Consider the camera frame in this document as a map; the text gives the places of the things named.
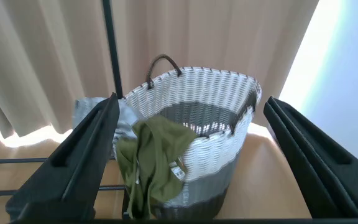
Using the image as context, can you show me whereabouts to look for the pale grey shorts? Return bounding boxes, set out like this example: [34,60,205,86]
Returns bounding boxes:
[72,96,141,157]

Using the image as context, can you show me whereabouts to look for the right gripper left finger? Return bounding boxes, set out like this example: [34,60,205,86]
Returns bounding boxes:
[5,92,121,220]

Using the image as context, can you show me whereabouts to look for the black clothes rack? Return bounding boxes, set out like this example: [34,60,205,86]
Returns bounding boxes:
[0,0,131,220]

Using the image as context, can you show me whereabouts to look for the white laundry basket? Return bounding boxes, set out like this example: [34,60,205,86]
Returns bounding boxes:
[121,54,263,220]

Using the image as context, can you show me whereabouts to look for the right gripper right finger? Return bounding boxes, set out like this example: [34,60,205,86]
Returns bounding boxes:
[263,95,358,219]

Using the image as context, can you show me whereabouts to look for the green printed t-shirt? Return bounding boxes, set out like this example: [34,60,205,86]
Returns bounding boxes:
[115,114,198,220]

